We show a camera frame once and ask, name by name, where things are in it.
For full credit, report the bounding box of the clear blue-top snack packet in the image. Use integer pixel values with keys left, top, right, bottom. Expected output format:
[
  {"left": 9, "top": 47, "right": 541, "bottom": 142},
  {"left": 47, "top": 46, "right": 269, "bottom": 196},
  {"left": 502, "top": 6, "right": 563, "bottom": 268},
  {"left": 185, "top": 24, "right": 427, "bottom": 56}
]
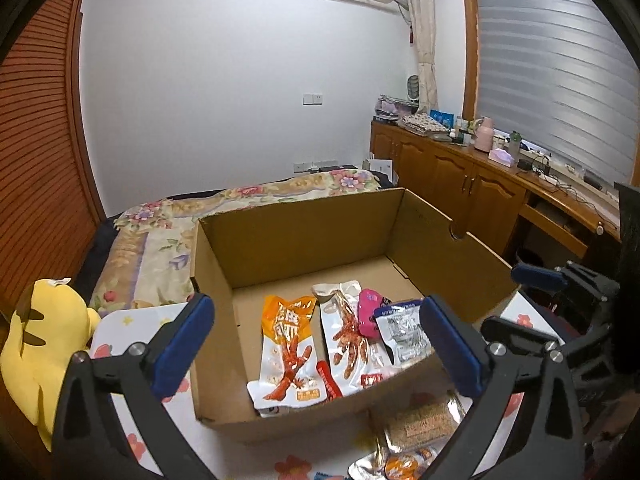
[{"left": 375, "top": 300, "right": 434, "bottom": 367}]

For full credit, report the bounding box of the white wall socket row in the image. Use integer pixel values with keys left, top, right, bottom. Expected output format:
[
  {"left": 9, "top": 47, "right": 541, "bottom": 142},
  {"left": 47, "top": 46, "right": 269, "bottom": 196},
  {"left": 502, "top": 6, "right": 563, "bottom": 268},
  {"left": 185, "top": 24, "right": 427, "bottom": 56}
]
[{"left": 292, "top": 159, "right": 341, "bottom": 174}]

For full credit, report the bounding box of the white paper bag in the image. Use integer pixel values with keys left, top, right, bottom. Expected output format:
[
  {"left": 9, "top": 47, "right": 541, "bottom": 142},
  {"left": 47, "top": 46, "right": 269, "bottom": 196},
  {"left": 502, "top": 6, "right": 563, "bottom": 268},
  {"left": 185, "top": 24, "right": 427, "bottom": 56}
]
[{"left": 362, "top": 157, "right": 396, "bottom": 186}]

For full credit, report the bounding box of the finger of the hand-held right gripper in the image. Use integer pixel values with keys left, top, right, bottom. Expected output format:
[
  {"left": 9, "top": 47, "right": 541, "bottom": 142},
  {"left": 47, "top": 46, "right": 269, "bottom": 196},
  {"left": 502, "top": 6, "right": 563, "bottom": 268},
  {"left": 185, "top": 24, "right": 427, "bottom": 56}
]
[
  {"left": 511, "top": 261, "right": 621, "bottom": 311},
  {"left": 481, "top": 315, "right": 572, "bottom": 356}
]

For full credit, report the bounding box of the wooden slatted wardrobe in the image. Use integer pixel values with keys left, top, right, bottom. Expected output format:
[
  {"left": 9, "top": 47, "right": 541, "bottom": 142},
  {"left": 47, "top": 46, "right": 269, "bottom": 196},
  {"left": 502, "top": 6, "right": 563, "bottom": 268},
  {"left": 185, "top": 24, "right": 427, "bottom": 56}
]
[{"left": 0, "top": 0, "right": 107, "bottom": 323}]

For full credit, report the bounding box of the floral blanket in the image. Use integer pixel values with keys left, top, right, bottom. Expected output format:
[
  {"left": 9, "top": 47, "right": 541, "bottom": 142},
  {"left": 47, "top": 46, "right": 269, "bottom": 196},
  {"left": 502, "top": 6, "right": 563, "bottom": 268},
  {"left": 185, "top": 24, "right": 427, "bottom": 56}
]
[{"left": 91, "top": 170, "right": 401, "bottom": 312}]

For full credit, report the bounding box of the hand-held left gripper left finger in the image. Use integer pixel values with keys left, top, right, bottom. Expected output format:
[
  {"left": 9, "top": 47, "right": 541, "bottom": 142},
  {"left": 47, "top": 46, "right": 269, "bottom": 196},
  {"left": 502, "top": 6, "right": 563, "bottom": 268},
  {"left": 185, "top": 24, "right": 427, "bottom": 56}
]
[{"left": 51, "top": 292, "right": 217, "bottom": 480}]

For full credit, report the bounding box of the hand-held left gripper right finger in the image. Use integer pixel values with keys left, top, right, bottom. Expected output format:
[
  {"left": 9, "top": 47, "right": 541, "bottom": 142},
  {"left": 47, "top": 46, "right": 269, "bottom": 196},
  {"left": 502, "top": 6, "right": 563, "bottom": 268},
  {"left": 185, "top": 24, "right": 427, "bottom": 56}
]
[{"left": 419, "top": 294, "right": 584, "bottom": 480}]

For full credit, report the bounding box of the purple cloth pile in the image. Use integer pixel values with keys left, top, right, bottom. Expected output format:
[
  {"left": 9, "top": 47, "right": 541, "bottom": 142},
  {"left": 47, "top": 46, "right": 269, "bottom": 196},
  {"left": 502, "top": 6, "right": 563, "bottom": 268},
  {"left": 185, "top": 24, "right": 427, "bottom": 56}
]
[{"left": 375, "top": 94, "right": 419, "bottom": 121}]

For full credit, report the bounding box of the yellow plush toy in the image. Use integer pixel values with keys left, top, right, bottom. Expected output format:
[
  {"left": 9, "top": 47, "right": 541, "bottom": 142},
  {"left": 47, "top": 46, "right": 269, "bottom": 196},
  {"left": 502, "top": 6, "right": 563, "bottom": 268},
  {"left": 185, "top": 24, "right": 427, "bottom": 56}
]
[{"left": 0, "top": 277, "right": 102, "bottom": 453}]

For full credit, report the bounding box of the brown cardboard box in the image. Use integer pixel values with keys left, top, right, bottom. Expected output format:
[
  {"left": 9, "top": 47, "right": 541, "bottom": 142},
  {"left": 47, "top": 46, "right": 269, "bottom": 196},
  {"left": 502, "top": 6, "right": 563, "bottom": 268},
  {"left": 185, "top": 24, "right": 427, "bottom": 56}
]
[{"left": 190, "top": 187, "right": 521, "bottom": 443}]

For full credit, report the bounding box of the pink snack packet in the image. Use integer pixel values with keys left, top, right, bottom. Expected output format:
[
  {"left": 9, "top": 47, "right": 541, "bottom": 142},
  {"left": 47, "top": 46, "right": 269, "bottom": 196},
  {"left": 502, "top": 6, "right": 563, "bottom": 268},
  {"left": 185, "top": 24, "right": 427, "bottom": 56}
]
[{"left": 357, "top": 288, "right": 393, "bottom": 339}]

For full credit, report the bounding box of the grey window blind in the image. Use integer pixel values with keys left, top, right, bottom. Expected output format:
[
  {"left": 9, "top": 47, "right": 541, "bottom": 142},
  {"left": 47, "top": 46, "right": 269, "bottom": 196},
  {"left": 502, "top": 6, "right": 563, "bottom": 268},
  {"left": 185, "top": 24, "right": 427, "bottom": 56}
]
[{"left": 471, "top": 0, "right": 640, "bottom": 187}]

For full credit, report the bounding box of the strawberry print cloth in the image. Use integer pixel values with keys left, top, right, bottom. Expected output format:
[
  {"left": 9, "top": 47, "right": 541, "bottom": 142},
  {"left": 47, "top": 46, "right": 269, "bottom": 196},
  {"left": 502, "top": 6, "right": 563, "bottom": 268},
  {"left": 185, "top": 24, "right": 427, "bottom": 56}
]
[{"left": 90, "top": 290, "right": 532, "bottom": 480}]

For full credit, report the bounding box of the pink thermos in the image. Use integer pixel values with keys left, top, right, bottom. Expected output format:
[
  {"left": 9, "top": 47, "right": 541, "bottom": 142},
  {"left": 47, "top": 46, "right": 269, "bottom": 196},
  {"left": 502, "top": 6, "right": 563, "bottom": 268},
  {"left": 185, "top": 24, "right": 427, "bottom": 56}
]
[{"left": 474, "top": 116, "right": 496, "bottom": 154}]

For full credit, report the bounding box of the orange chicken feet packet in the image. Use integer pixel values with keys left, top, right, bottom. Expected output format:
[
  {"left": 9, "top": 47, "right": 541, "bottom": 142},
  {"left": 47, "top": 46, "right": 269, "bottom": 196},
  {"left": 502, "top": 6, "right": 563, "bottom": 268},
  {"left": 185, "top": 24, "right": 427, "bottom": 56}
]
[{"left": 246, "top": 294, "right": 322, "bottom": 407}]

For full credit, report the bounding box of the silver packet with orange round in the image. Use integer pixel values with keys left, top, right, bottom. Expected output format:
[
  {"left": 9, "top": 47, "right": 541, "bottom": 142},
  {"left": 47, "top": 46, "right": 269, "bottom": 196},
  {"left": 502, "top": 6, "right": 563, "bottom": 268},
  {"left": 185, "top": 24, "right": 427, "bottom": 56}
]
[{"left": 348, "top": 446, "right": 438, "bottom": 480}]

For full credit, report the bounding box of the white chicken feet packet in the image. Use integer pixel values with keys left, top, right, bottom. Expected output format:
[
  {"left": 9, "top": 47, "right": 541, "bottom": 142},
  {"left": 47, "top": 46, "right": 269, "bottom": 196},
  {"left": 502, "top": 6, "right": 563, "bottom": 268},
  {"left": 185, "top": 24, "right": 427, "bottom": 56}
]
[{"left": 311, "top": 280, "right": 397, "bottom": 392}]

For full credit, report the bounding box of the red snack packet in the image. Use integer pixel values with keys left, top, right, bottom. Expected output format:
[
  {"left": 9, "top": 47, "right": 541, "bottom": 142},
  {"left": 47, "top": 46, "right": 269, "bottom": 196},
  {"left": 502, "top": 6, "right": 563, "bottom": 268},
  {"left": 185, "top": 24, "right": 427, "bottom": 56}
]
[{"left": 315, "top": 360, "right": 344, "bottom": 402}]

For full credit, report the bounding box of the folded patterned cloth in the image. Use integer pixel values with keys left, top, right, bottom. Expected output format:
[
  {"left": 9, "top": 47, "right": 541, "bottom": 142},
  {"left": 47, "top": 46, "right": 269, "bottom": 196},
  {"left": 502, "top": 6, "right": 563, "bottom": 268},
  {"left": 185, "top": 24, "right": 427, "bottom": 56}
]
[{"left": 400, "top": 112, "right": 452, "bottom": 139}]

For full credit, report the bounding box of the beige curtain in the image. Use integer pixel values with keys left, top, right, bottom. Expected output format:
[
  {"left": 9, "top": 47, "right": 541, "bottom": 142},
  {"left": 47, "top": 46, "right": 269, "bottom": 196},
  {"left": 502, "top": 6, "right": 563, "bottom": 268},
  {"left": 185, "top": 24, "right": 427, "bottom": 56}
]
[{"left": 402, "top": 0, "right": 442, "bottom": 114}]

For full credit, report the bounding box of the clear sesame cake packet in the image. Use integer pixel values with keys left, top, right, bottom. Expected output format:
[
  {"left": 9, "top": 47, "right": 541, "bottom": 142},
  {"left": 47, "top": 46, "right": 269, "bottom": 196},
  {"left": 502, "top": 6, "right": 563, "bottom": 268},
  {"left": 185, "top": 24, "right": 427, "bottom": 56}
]
[{"left": 370, "top": 391, "right": 467, "bottom": 461}]

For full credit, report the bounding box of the wooden sideboard cabinet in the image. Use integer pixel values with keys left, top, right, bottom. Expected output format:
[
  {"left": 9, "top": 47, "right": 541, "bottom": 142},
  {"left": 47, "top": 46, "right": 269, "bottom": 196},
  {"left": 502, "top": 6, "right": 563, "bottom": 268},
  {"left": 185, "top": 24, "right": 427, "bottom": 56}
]
[{"left": 370, "top": 120, "right": 622, "bottom": 272}]

